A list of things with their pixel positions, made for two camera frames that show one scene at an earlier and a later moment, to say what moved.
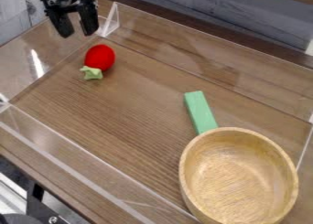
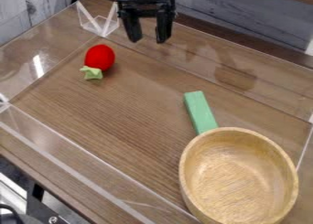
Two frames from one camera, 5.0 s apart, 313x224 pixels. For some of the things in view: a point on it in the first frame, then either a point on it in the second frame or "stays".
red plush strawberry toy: x=99 y=58 stays
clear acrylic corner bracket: x=111 y=22 stays
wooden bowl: x=238 y=177 stays
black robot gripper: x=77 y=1 -> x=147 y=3
